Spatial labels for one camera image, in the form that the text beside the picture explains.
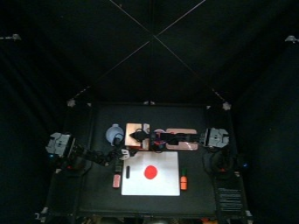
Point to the white printed label sheet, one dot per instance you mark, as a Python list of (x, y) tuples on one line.
[(230, 201)]

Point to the light blue bowl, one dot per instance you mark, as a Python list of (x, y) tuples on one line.
[(112, 132)]

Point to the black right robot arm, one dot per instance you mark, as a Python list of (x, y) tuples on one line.
[(196, 137)]

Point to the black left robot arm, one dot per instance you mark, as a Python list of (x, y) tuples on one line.
[(83, 153)]

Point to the red flat dough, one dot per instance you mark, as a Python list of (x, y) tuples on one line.
[(151, 172)]

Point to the silver frame clamp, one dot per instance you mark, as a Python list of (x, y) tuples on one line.
[(291, 38), (13, 37)]

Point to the pink tray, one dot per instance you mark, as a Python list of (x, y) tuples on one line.
[(188, 145)]

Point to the silver frame corner bracket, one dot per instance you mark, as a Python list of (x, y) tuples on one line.
[(71, 102), (226, 106)]

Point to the orange toy carrot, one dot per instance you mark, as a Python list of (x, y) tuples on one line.
[(183, 182)]

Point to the wooden drawer box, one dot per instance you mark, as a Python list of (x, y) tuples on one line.
[(131, 144)]

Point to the white cutting board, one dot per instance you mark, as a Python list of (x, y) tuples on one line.
[(163, 183)]

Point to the pink rectangular block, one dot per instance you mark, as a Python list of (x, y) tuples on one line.
[(116, 181)]

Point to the silver frame middle bracket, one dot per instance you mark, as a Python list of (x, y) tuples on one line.
[(148, 102)]

